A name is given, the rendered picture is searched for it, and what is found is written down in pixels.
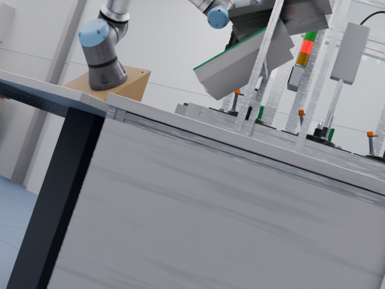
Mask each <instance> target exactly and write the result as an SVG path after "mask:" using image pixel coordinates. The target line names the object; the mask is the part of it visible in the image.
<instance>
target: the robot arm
mask: <svg viewBox="0 0 385 289"><path fill-rule="evenodd" d="M131 1H132V0H107V3H106V4H103V5H102V6H101V8H100V11H99V14H98V17H97V19H94V20H91V21H89V22H87V23H86V24H83V25H82V26H81V27H80V28H79V30H78V37H79V42H80V44H81V46H82V49H83V52H84V55H85V59H86V61H87V64H88V68H89V80H88V82H89V86H90V88H91V89H92V90H94V91H105V90H108V89H112V88H115V87H118V86H120V85H122V84H123V83H125V82H126V81H127V79H128V75H127V72H126V70H125V69H124V67H123V66H122V64H121V63H120V61H119V60H118V58H117V54H116V51H115V45H116V44H117V43H118V42H119V41H120V40H121V39H122V38H123V37H124V36H125V34H126V32H127V30H128V25H129V23H128V21H129V17H130V16H129V13H128V9H129V6H130V3H131ZM188 1H189V2H191V3H192V4H193V5H194V6H195V7H196V8H197V9H199V10H200V11H201V12H202V13H203V14H204V15H205V16H206V17H207V21H208V23H209V25H210V26H211V27H212V28H214V29H222V28H224V27H225V26H226V25H227V24H228V23H229V22H230V20H229V18H228V15H227V10H229V9H235V0H188ZM237 43H239V40H238V39H237V37H236V36H235V35H234V33H233V31H231V37H230V40H229V43H228V44H226V46H225V50H227V49H229V48H231V47H232V46H234V45H235V44H237ZM225 50H224V51H225Z"/></svg>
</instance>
